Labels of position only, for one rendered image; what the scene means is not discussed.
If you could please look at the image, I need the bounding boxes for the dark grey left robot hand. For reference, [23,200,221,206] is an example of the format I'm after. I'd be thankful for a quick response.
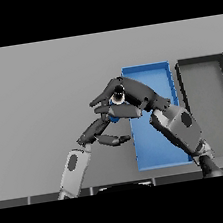
[73,112,132,153]

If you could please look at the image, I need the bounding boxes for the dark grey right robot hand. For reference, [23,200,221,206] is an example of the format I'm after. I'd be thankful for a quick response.
[85,69,173,126]

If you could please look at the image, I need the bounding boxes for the blue bin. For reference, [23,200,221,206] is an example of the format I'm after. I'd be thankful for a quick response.
[120,59,194,172]

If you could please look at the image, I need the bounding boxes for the dark grey bin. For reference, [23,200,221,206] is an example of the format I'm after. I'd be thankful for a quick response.
[174,52,223,163]

